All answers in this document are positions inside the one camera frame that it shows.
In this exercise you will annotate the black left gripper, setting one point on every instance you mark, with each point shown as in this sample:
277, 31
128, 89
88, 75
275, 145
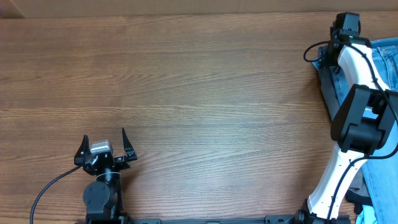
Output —
123, 162

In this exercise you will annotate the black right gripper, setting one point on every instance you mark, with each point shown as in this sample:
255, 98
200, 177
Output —
324, 60

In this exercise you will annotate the light blue denim jeans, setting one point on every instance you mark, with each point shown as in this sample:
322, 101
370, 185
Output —
361, 125

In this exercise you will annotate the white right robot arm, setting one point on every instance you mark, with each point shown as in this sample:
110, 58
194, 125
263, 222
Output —
361, 125

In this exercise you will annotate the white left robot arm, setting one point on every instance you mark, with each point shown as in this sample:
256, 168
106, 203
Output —
104, 197

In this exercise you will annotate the grey trousers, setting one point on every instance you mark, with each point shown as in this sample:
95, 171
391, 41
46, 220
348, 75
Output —
353, 185

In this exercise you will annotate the light blue garment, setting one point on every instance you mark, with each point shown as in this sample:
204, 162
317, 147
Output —
365, 214

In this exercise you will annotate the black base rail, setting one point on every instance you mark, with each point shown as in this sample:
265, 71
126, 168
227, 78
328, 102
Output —
268, 219

